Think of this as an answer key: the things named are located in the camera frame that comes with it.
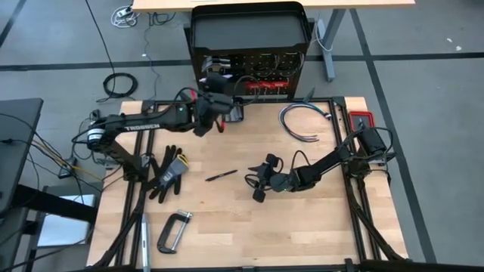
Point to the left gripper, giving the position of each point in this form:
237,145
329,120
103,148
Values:
211,106

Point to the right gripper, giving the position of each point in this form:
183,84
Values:
268,175

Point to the black marker pen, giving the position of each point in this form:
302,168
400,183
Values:
221,175

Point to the clear black safety glasses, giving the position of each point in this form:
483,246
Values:
291,68
264,70

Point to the silver metal tube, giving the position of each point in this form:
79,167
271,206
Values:
145,242

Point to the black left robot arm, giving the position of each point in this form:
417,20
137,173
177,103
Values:
143,124

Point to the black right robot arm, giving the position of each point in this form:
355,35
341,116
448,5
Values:
325,164

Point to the black slotted tool bin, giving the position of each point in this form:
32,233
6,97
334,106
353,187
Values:
235,113

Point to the red spring clamp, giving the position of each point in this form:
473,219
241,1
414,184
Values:
223,126

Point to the black pegboard cart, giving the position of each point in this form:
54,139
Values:
247,34

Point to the grey black glove yellow cuff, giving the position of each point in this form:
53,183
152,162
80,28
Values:
172,172

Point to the wooden desk grey legs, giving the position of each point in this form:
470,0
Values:
264,4

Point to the black C-clamp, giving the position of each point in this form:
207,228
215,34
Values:
160,237

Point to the white power strip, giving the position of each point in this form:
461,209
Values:
320,30

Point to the red rimmed tray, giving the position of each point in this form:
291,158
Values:
353,115

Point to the black phone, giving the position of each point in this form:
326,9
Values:
67,170

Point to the white flat panel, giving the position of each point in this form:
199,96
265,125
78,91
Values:
64,230

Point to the black stand beam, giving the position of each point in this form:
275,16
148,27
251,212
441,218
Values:
53,204

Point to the black side desk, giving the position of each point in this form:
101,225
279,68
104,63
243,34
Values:
19,151

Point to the black aluminium table frame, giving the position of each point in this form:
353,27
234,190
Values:
148,106

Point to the grey metal bracket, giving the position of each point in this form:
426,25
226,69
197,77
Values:
389,155

